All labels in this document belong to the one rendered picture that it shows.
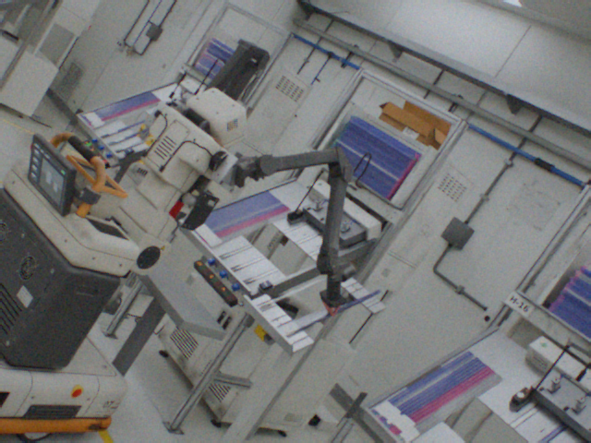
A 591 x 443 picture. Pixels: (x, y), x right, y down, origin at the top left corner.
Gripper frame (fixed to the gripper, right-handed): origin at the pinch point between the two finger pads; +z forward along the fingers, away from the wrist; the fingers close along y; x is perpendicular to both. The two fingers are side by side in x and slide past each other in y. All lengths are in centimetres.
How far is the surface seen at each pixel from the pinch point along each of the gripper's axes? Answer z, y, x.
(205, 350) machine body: 67, 69, 24
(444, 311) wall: 122, 61, -148
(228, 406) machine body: 74, 36, 31
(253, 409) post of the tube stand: 42, 5, 35
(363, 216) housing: 2, 48, -55
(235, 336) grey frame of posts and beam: 24.8, 31.8, 27.4
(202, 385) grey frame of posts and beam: 45, 31, 45
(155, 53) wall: 111, 534, -166
